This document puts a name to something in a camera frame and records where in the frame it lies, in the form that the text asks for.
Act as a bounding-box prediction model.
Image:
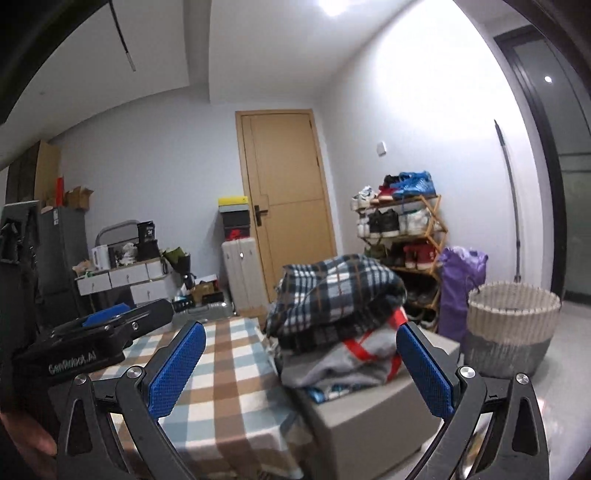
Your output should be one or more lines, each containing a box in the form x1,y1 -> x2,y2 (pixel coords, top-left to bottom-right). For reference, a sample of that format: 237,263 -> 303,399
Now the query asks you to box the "white ribbed suitcase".
221,237 -> 269,312

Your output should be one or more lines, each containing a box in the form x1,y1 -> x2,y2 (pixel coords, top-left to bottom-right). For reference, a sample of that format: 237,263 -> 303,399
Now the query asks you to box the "person's left hand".
0,408 -> 58,464

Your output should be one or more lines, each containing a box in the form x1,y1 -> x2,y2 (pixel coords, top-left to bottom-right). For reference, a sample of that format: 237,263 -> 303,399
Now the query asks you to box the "wooden shoe rack with shoes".
352,171 -> 446,324

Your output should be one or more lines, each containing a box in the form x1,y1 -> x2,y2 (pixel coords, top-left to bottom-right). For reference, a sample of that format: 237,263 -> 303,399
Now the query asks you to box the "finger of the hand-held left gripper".
82,302 -> 134,329
51,298 -> 175,349

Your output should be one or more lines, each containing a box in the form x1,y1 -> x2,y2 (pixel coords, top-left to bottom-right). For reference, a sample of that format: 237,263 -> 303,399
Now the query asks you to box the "brown box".
189,275 -> 220,303

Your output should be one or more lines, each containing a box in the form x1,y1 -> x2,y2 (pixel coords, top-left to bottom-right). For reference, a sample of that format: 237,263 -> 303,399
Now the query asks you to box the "plaid lined grey knit jacket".
265,254 -> 408,352

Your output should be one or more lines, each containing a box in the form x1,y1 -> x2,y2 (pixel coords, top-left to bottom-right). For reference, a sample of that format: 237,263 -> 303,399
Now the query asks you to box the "grey sweatshirt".
279,307 -> 407,388

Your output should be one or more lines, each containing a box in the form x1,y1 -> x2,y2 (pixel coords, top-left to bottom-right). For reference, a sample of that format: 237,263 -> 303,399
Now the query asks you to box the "cardboard box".
65,186 -> 94,210

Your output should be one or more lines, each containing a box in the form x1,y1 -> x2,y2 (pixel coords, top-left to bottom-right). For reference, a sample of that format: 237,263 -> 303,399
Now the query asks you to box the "silver suitcase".
171,298 -> 234,324

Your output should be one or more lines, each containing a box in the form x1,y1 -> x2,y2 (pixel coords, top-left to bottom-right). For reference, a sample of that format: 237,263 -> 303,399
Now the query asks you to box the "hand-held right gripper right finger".
396,322 -> 550,480

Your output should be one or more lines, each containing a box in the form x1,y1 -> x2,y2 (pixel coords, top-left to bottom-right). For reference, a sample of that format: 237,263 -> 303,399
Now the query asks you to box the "ceiling light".
318,0 -> 356,17

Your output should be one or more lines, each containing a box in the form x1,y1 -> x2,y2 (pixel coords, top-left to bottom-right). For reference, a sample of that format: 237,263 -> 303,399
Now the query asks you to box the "black storage box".
221,212 -> 252,241

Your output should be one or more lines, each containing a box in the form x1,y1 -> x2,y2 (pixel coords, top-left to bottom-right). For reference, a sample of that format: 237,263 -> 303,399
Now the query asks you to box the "dark stand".
0,199 -> 44,342

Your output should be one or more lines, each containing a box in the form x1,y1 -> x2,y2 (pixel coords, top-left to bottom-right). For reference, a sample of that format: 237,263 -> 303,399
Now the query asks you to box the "blue patterned cloth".
305,385 -> 356,402

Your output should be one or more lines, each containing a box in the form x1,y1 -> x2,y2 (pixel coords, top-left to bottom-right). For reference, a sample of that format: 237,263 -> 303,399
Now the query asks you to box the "black ceiling rod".
108,0 -> 138,72

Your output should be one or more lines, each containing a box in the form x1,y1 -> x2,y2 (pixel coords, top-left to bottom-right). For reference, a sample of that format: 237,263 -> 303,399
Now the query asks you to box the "white drawer cabinet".
76,258 -> 169,305

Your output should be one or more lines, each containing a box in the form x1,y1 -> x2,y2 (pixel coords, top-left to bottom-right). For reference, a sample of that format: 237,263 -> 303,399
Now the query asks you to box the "brown cabinet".
7,140 -> 62,213

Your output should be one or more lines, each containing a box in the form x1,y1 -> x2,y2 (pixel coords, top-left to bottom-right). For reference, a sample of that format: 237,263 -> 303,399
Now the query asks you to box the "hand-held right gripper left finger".
56,320 -> 208,480

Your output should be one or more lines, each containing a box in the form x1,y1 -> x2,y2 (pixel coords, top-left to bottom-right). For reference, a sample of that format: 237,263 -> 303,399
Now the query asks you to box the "wicker laundry basket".
464,280 -> 561,377

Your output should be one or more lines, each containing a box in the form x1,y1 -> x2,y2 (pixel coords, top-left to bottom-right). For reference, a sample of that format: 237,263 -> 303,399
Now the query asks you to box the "dark grey refrigerator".
37,205 -> 90,324

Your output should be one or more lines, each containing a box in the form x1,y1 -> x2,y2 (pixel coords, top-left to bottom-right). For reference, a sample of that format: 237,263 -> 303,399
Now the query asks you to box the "dark glass door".
494,23 -> 591,305

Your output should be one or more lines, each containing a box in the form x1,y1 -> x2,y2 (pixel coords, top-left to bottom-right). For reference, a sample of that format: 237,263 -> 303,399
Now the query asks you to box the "grey storage ottoman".
295,337 -> 462,480

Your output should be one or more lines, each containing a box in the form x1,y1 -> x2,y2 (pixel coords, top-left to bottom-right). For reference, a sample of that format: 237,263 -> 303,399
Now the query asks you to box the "wooden door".
235,109 -> 338,305

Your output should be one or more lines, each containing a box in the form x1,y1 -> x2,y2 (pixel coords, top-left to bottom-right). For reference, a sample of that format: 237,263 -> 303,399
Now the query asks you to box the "mop pole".
493,119 -> 525,283

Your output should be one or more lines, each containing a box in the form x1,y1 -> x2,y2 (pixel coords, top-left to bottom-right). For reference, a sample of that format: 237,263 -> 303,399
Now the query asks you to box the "purple bag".
436,246 -> 489,342

